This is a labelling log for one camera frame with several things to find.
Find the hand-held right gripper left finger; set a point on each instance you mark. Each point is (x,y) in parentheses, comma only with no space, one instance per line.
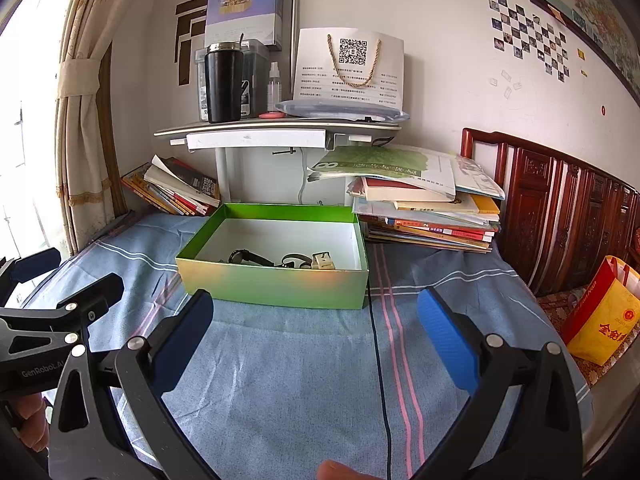
(185,340)

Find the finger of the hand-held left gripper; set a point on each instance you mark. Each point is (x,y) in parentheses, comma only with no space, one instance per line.
(100,292)
(35,262)

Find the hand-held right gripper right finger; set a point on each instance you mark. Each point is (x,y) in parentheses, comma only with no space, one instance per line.
(445,340)

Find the green cardboard box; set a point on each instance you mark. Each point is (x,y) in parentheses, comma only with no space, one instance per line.
(275,285)

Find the person's left hand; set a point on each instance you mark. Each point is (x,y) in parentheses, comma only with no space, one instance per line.
(31,412)

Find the person's right hand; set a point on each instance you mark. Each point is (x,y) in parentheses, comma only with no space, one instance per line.
(345,471)

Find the black wristwatch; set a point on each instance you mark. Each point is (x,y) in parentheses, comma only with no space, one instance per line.
(247,257)

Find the blue striped bedsheet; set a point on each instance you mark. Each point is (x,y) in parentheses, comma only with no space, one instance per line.
(310,360)

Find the small stack of books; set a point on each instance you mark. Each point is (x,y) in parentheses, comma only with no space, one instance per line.
(175,187)

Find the large stack of books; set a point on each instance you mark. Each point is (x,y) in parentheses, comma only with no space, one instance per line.
(430,210)

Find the beige curtain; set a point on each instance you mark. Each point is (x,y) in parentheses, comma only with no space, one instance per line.
(85,110)

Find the yellow and red paper bag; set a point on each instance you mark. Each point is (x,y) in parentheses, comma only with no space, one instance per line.
(605,315)

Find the carved red wooden headboard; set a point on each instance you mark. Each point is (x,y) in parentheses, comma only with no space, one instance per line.
(565,210)

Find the white desk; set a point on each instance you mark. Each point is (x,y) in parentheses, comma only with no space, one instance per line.
(250,137)

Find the small red disc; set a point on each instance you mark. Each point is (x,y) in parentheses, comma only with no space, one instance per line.
(272,115)

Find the black insulated tumbler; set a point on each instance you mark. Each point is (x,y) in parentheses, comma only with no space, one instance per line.
(224,85)

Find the blue plastic folder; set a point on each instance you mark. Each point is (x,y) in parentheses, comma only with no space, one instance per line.
(340,110)

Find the clear spray bottle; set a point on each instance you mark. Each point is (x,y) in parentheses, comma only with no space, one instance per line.
(274,90)

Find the grey plastic container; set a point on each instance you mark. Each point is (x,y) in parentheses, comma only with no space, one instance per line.
(257,75)

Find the white paper gift bag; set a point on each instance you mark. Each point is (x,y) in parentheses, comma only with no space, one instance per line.
(345,80)

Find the purple house model box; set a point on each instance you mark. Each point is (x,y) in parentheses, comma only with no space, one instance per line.
(245,5)

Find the metal pole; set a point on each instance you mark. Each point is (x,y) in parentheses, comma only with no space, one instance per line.
(295,5)

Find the framed floral picture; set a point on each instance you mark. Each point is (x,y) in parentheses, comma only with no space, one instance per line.
(585,5)

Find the brown wooden window frame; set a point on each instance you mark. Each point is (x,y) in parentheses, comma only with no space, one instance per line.
(111,135)

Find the checkered wall photo collage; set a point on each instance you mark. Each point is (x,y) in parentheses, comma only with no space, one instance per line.
(530,35)

